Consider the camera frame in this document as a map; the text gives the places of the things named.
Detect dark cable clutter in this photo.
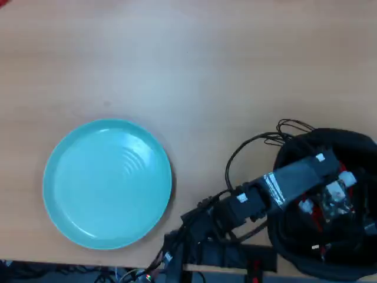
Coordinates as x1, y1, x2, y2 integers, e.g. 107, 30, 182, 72
0, 259, 115, 283

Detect red and black table clamp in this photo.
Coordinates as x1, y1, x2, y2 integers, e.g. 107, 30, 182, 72
240, 243, 278, 283

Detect thin black servo wires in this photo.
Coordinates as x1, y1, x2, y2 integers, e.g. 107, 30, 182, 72
276, 118, 315, 140

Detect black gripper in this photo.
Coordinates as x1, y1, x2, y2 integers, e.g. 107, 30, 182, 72
322, 178, 355, 223

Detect controller board with LED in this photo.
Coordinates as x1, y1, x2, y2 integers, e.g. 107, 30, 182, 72
116, 267, 156, 283

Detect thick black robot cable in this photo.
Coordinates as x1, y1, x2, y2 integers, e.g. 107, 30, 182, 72
224, 132, 295, 193

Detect turquoise green bowl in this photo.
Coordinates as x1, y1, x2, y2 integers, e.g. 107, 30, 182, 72
42, 118, 173, 251

